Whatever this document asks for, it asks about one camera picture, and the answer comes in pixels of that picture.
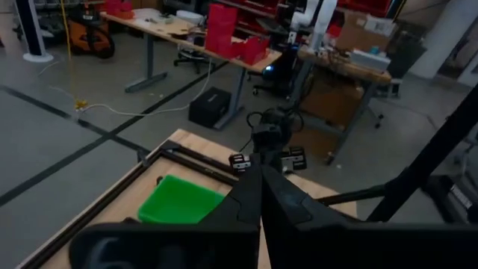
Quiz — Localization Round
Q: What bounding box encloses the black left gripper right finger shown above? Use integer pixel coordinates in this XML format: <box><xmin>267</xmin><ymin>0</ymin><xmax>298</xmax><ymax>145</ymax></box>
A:
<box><xmin>261</xmin><ymin>165</ymin><xmax>478</xmax><ymax>269</ymax></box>

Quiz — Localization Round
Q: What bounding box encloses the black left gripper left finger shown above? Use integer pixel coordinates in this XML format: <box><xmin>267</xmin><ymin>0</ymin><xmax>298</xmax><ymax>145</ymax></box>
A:
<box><xmin>68</xmin><ymin>163</ymin><xmax>262</xmax><ymax>269</ymax></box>

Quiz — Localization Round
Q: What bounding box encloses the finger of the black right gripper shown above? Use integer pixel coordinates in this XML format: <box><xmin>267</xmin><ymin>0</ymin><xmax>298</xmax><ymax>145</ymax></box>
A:
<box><xmin>229</xmin><ymin>152</ymin><xmax>252</xmax><ymax>176</ymax></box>
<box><xmin>281</xmin><ymin>146</ymin><xmax>308</xmax><ymax>172</ymax></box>

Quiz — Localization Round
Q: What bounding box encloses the green plastic basket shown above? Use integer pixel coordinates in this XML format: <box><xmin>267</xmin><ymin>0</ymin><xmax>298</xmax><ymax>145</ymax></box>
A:
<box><xmin>137</xmin><ymin>173</ymin><xmax>227</xmax><ymax>226</ymax></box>

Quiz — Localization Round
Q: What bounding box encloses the small red bin stack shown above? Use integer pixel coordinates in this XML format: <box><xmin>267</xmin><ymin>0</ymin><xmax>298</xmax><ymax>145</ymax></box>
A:
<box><xmin>104</xmin><ymin>0</ymin><xmax>136</xmax><ymax>21</ymax></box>

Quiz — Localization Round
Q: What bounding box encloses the black box on floor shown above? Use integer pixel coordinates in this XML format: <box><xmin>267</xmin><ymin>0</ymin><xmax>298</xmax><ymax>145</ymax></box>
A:
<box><xmin>187</xmin><ymin>86</ymin><xmax>233</xmax><ymax>129</ymax></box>

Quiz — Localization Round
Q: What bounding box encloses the large cardboard box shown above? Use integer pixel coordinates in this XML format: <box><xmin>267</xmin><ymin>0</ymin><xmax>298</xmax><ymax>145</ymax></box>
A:
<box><xmin>299</xmin><ymin>67</ymin><xmax>365</xmax><ymax>129</ymax></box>

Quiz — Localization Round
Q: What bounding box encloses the wooden desk with grey legs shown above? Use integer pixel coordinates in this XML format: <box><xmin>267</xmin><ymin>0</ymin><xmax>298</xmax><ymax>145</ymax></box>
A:
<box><xmin>99</xmin><ymin>10</ymin><xmax>283</xmax><ymax>131</ymax></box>

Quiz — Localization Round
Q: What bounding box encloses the low red storage bin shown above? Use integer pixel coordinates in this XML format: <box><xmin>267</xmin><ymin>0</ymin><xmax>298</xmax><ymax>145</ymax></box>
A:
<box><xmin>238</xmin><ymin>35</ymin><xmax>271</xmax><ymax>67</ymax></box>

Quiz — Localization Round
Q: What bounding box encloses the cluttered wooden desk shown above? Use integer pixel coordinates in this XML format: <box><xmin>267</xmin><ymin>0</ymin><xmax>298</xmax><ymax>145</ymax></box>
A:
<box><xmin>296</xmin><ymin>47</ymin><xmax>394</xmax><ymax>166</ymax></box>

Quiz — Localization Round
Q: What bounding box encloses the black office chair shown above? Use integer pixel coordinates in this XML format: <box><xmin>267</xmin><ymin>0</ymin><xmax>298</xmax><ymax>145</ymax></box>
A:
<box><xmin>173</xmin><ymin>48</ymin><xmax>216</xmax><ymax>75</ymax></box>

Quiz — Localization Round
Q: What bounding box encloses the tall red storage bin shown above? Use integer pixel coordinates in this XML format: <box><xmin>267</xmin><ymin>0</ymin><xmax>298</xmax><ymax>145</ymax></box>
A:
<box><xmin>204</xmin><ymin>3</ymin><xmax>239</xmax><ymax>58</ymax></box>

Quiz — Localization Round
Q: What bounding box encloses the grey box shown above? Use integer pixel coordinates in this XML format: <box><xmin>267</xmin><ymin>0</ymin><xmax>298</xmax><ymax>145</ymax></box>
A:
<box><xmin>348</xmin><ymin>48</ymin><xmax>391</xmax><ymax>72</ymax></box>

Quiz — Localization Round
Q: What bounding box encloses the cardboard box with white label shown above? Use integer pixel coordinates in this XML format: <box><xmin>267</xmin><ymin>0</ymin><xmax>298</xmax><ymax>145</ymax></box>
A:
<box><xmin>335</xmin><ymin>8</ymin><xmax>397</xmax><ymax>54</ymax></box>

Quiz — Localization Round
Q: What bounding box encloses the black waste bin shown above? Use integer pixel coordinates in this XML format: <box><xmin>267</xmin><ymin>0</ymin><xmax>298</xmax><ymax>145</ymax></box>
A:
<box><xmin>385</xmin><ymin>31</ymin><xmax>429</xmax><ymax>80</ymax></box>

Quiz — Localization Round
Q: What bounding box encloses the black equipment case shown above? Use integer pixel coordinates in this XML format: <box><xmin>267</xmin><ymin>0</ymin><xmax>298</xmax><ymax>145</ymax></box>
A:
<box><xmin>421</xmin><ymin>173</ymin><xmax>478</xmax><ymax>226</ymax></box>

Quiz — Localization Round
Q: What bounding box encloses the orange shop vacuum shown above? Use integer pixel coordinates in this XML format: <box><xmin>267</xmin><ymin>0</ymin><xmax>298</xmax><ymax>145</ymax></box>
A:
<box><xmin>66</xmin><ymin>2</ymin><xmax>117</xmax><ymax>61</ymax></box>

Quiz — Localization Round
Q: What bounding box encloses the black column with white base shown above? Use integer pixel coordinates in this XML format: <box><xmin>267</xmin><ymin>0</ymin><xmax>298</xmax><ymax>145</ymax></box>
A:
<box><xmin>14</xmin><ymin>0</ymin><xmax>55</xmax><ymax>64</ymax></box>

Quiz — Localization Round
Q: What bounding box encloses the black metal rig frame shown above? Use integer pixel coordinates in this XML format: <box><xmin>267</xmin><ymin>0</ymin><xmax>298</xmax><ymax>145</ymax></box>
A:
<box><xmin>22</xmin><ymin>84</ymin><xmax>478</xmax><ymax>269</ymax></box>

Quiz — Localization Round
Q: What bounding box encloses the white floor cable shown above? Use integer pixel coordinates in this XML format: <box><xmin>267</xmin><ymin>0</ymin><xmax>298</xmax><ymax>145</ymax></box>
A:
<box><xmin>37</xmin><ymin>55</ymin><xmax>214</xmax><ymax>118</ymax></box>

